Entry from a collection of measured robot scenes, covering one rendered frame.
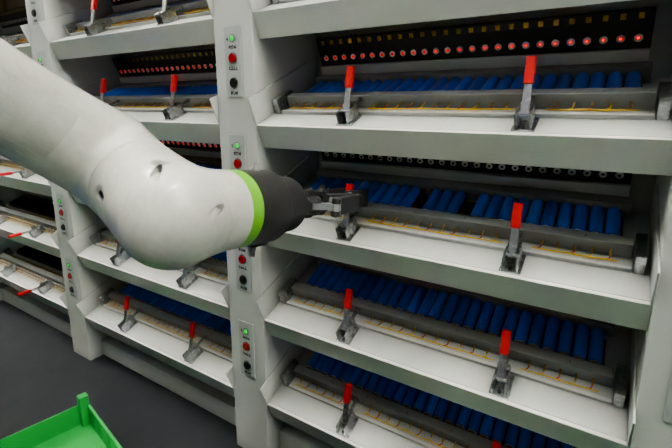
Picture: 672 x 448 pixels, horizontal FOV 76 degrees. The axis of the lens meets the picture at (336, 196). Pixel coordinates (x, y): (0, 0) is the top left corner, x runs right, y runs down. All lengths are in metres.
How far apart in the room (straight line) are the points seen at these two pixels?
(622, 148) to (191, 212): 0.47
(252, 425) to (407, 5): 0.88
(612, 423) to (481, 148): 0.40
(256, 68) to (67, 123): 0.41
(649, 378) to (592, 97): 0.35
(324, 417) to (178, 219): 0.63
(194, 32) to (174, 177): 0.54
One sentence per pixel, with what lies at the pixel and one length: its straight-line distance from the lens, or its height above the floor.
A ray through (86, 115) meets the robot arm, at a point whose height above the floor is 0.74.
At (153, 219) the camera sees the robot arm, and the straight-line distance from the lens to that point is 0.41.
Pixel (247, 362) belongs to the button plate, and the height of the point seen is 0.23.
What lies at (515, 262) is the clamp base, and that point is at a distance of 0.63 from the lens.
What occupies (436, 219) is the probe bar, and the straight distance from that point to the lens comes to 0.71.
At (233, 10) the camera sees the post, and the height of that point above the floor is 0.91.
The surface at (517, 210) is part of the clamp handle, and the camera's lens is 0.64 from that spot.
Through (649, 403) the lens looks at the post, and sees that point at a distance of 0.69.
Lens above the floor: 0.75
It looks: 12 degrees down
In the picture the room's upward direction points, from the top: straight up
